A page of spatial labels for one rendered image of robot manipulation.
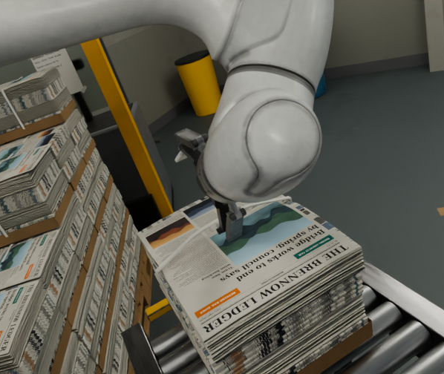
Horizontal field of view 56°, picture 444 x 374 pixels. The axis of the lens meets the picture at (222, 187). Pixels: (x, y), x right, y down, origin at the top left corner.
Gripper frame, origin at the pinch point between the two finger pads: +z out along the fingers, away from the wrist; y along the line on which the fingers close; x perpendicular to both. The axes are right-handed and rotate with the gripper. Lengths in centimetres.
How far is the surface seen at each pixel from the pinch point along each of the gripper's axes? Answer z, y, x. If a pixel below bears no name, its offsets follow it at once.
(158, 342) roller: 21.6, 25.5, -19.1
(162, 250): 5.6, 6.9, -10.6
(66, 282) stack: 80, 6, -38
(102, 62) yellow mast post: 159, -93, 19
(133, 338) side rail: 26.3, 23.0, -23.7
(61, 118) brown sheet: 126, -62, -15
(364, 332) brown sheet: -5.9, 36.0, 13.8
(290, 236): -8.1, 14.2, 8.6
